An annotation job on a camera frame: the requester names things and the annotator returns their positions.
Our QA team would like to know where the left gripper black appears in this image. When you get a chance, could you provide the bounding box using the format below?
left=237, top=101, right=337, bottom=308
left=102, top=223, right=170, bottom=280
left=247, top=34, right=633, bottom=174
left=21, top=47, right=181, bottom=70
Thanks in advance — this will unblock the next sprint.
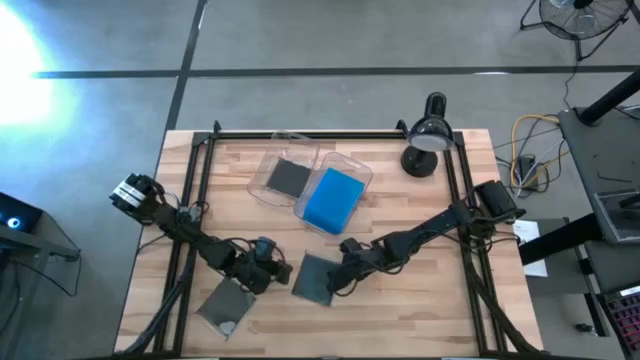
left=230, top=238, right=295, bottom=296

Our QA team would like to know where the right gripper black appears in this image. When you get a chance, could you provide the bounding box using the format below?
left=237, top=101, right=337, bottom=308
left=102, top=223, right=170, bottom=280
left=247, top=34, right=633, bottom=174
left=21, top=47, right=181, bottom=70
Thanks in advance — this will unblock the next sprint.
left=327, top=237, right=396, bottom=296

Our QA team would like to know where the clear plastic bin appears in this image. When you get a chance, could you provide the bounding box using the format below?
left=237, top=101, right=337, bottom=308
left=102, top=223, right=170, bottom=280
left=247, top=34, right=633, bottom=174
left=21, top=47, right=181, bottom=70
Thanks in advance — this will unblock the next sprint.
left=293, top=151, right=375, bottom=237
left=247, top=130, right=321, bottom=209

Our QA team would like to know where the black desk lamp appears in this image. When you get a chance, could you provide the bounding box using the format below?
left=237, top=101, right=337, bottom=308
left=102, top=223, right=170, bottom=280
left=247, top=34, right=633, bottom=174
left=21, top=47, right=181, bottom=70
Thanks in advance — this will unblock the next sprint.
left=399, top=91, right=456, bottom=179

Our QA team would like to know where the white paper sheet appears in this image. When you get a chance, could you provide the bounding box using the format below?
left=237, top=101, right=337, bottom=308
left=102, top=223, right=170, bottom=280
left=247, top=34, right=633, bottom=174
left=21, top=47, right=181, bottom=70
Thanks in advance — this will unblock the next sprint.
left=512, top=219, right=549, bottom=279

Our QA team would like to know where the black power strip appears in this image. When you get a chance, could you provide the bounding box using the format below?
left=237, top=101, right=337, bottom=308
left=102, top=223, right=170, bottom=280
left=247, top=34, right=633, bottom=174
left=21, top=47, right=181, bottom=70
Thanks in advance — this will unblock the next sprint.
left=517, top=154, right=539, bottom=191

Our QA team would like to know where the black crossbar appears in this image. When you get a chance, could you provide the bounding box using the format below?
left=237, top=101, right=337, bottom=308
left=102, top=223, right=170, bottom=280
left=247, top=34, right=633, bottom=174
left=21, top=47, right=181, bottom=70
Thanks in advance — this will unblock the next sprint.
left=517, top=214, right=601, bottom=266

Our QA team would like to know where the black device with blue light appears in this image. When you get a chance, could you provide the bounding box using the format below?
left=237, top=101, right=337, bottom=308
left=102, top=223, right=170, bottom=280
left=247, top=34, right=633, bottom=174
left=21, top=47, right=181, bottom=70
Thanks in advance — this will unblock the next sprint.
left=0, top=192, right=44, bottom=241

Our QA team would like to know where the backlit keyboard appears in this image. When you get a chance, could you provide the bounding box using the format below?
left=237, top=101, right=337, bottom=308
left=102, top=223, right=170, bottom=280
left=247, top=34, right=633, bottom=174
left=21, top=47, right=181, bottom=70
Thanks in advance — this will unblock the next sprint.
left=602, top=287, right=640, bottom=356

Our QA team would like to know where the grey side table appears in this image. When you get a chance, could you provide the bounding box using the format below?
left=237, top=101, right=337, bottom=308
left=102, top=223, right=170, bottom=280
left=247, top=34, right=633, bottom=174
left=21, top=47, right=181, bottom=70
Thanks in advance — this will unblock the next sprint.
left=557, top=107, right=640, bottom=246

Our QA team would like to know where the black allen key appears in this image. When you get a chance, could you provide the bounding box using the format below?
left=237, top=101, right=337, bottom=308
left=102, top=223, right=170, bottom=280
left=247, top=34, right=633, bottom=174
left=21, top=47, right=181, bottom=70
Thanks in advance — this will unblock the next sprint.
left=596, top=171, right=632, bottom=185

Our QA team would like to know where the black slanted pole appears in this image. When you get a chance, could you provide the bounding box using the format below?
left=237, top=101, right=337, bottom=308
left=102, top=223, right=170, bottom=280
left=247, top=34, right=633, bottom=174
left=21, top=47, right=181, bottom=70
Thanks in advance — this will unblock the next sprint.
left=579, top=69, right=640, bottom=126

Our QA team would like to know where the black floor fan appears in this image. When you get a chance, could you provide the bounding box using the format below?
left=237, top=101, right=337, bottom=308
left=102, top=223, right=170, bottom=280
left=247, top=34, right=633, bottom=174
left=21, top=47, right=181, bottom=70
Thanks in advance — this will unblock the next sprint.
left=519, top=0, right=634, bottom=61

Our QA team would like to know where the yellow cable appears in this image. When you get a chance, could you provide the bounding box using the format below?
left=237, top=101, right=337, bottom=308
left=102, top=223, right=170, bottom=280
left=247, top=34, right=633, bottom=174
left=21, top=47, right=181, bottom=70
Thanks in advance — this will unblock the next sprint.
left=509, top=113, right=560, bottom=189

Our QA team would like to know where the black fan cable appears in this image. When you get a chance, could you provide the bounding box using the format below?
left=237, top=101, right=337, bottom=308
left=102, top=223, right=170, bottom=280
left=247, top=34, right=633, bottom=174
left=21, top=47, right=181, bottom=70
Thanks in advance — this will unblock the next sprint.
left=562, top=54, right=581, bottom=111

